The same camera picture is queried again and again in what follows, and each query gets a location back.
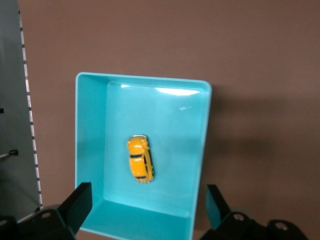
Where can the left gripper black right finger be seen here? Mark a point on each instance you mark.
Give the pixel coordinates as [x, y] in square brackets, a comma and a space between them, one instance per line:
[220, 215]

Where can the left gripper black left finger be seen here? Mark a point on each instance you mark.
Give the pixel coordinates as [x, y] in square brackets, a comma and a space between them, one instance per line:
[75, 207]

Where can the yellow beetle toy car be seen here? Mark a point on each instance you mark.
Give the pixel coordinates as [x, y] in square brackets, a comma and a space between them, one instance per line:
[138, 160]

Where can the teal plastic bin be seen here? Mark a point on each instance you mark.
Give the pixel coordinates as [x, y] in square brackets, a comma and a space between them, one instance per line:
[175, 150]

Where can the metal rod with black knob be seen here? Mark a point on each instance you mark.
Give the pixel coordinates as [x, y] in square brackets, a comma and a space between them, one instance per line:
[12, 152]

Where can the brown table mat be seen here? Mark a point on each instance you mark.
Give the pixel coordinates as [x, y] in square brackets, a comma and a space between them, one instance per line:
[250, 75]

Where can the silver table edge strip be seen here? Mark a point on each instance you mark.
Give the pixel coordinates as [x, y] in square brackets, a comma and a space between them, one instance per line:
[30, 110]

